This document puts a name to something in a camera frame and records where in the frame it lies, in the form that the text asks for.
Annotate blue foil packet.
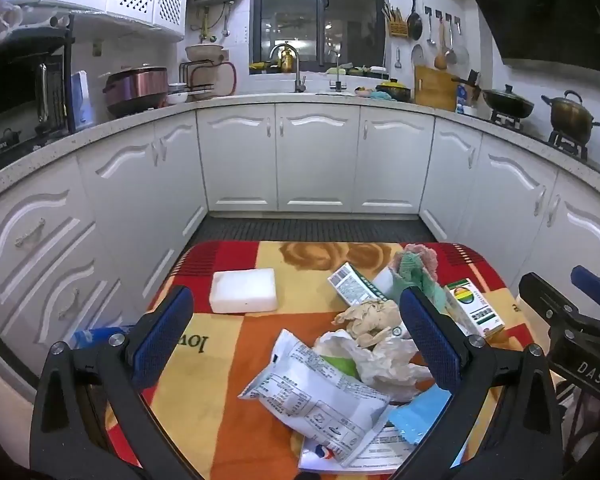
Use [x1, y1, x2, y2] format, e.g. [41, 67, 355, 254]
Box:
[387, 385, 453, 445]

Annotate hanging wooden spatula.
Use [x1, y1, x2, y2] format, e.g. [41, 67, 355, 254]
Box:
[434, 20, 448, 70]

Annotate gas stove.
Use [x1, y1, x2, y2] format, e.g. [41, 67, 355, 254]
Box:
[490, 110, 590, 162]

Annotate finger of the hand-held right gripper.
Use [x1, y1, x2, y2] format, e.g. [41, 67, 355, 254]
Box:
[517, 272, 583, 328]
[570, 265, 600, 311]

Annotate beige ceramic bowl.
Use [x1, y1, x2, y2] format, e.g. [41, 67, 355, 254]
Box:
[185, 44, 226, 66]

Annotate black microwave oven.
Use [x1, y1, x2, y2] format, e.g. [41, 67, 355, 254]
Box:
[0, 15, 77, 137]

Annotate copper rice cooker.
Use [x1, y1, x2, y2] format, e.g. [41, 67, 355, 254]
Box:
[104, 66, 169, 117]

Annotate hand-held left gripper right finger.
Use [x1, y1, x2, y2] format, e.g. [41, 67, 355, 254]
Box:
[395, 285, 567, 480]

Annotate steel kitchen faucet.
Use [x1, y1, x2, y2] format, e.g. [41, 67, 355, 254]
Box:
[270, 43, 307, 94]

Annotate colourful printed blanket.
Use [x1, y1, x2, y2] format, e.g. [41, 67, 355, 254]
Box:
[105, 240, 531, 480]

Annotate crumpled beige paper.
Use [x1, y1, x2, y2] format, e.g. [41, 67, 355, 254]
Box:
[332, 299, 405, 348]

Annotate green yellow medicine box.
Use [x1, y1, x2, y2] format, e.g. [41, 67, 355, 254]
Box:
[444, 278, 506, 339]

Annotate black dish rack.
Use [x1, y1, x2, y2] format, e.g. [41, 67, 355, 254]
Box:
[180, 60, 226, 102]

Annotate white plastic bag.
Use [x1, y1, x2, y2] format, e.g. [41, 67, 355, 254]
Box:
[314, 329, 433, 403]

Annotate yellow lidded pot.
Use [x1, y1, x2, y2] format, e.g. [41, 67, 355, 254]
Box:
[377, 78, 412, 102]

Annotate white red-rimmed cutting board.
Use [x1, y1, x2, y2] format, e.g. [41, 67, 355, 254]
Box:
[212, 61, 239, 97]

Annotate brass pot with lid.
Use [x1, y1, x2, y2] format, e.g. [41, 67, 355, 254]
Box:
[541, 90, 600, 145]

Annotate wooden knife holder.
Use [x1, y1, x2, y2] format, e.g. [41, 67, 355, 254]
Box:
[382, 4, 410, 38]

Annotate black range hood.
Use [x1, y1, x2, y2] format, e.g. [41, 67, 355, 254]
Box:
[462, 0, 600, 79]

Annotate white base cabinet row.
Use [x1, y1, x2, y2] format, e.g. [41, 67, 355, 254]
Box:
[0, 102, 600, 391]

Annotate pink green knitted cloth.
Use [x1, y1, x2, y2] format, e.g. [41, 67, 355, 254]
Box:
[390, 244, 448, 311]

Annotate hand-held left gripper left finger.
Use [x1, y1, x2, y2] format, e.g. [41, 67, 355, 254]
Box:
[29, 285, 196, 480]

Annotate hanging black pan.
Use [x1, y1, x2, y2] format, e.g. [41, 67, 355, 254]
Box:
[407, 0, 424, 41]

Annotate white green carton box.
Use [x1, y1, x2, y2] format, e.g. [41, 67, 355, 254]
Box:
[328, 262, 396, 307]

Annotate dark window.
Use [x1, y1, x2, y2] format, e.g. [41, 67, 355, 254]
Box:
[252, 0, 386, 75]

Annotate black wok with lid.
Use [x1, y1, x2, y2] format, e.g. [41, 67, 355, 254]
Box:
[482, 85, 535, 119]

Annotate white paper leaflet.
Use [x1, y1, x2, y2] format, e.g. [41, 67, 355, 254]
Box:
[298, 422, 416, 474]

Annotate small white bowls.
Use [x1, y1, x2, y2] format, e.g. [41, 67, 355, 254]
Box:
[167, 82, 191, 106]

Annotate hanging metal strainer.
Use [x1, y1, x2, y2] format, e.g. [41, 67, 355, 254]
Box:
[445, 15, 459, 65]

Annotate white printed snack packet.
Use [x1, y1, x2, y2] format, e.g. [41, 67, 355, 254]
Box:
[237, 329, 391, 467]

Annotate wooden cutting board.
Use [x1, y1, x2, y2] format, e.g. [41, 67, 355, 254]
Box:
[414, 65, 458, 111]

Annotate green white tissue pack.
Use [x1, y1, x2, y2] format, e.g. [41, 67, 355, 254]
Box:
[322, 352, 361, 379]

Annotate white foam block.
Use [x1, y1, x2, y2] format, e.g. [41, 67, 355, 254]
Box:
[209, 268, 279, 314]

